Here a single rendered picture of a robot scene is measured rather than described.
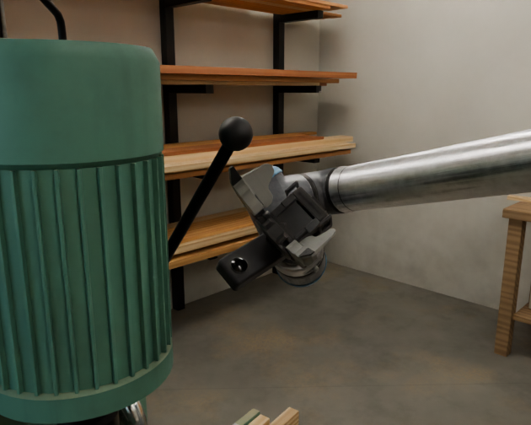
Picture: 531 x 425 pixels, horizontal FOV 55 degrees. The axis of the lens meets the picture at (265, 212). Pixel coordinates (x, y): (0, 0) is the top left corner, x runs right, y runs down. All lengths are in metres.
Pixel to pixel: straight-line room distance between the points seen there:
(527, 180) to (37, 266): 0.60
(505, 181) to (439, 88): 3.11
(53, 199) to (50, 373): 0.15
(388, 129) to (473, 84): 0.69
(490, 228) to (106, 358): 3.47
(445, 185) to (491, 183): 0.07
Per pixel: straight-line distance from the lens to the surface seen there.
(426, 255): 4.05
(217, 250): 3.11
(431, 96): 3.89
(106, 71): 0.42
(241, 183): 0.66
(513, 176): 0.76
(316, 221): 0.69
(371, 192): 0.90
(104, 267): 0.44
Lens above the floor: 1.47
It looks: 13 degrees down
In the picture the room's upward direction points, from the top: straight up
